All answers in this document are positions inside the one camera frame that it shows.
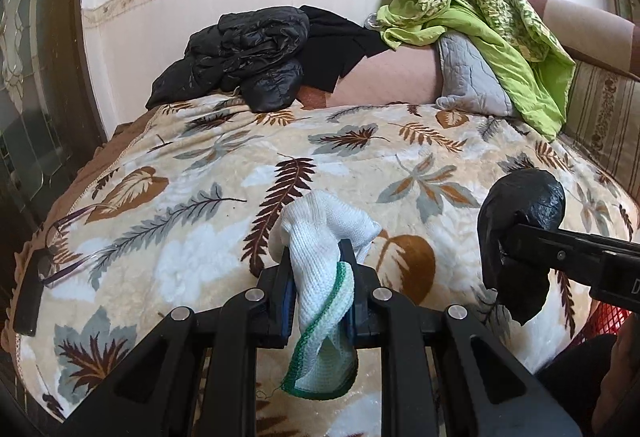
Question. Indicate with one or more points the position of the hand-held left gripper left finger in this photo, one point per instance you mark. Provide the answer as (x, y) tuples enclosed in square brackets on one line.
[(286, 312)]

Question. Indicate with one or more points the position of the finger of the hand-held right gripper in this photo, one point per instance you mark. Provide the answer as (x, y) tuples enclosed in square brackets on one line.
[(555, 252)]

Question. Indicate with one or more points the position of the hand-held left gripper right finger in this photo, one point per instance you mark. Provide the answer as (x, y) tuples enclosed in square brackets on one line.
[(350, 312)]

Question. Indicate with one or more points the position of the red mesh basket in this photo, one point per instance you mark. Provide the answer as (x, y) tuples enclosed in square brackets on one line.
[(607, 322)]

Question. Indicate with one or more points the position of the white green-trimmed sock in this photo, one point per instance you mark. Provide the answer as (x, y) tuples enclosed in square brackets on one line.
[(320, 267)]

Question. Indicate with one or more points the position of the black plastic bag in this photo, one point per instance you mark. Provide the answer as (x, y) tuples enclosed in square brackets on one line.
[(530, 202)]

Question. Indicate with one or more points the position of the person's right forearm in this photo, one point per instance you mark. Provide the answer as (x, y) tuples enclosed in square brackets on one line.
[(622, 367)]

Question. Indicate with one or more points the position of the person's dark clothing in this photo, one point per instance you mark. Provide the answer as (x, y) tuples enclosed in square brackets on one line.
[(575, 367)]

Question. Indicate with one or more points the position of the leaf-printed plush blanket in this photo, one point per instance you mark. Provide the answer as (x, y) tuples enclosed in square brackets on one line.
[(200, 237)]

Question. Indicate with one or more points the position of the striped padded headboard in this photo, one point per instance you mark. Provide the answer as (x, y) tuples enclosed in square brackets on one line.
[(600, 112)]

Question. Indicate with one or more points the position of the grey quilted pillow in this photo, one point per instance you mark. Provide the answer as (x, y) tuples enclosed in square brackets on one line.
[(470, 77)]

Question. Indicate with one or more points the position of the purple-framed eyeglasses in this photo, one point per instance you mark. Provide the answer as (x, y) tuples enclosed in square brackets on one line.
[(75, 267)]

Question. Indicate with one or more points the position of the green patterned quilt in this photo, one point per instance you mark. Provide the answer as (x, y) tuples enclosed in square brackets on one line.
[(500, 22)]

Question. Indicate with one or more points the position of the pink bolster cushion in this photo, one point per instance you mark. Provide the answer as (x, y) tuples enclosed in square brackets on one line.
[(390, 77)]

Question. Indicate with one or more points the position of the black phone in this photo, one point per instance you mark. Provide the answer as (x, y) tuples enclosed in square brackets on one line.
[(30, 302)]

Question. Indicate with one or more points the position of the black puffer jacket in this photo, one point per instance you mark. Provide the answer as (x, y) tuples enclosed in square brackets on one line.
[(240, 57)]

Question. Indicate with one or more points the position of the black cloth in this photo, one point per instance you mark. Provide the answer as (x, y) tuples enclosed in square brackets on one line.
[(335, 52)]

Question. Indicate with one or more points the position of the dark glass-panelled door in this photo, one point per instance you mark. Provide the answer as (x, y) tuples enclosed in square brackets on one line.
[(40, 92)]

